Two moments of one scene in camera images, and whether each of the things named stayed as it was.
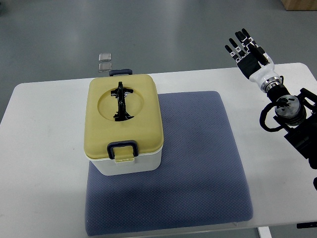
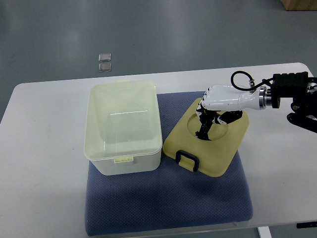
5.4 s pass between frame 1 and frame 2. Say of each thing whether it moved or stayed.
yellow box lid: moved
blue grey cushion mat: stayed
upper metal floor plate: stayed
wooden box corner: stayed
